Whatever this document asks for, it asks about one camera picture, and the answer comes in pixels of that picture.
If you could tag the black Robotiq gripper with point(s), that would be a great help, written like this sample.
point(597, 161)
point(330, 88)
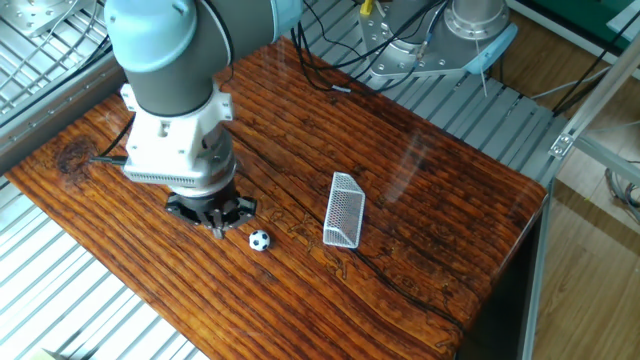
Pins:
point(210, 202)

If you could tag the small black white soccer ball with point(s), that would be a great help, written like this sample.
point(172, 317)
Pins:
point(259, 240)

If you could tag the silver blue UR5 robot arm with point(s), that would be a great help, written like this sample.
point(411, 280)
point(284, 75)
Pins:
point(170, 55)

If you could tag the white mesh miniature goal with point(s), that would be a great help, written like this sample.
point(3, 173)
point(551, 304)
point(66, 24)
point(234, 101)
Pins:
point(345, 210)

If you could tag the silver perforated metal plate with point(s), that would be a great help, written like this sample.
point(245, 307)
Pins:
point(35, 15)

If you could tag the green board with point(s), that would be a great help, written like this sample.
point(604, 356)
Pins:
point(575, 17)

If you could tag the grey aluminium side rail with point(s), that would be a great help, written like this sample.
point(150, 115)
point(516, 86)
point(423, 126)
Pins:
point(55, 107)

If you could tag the metal corner bracket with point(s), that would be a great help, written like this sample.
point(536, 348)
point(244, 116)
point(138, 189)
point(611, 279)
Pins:
point(561, 145)

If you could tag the aluminium frame crossbar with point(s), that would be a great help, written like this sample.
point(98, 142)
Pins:
point(610, 159)

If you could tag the aluminium frame post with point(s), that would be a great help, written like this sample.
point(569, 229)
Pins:
point(600, 90)

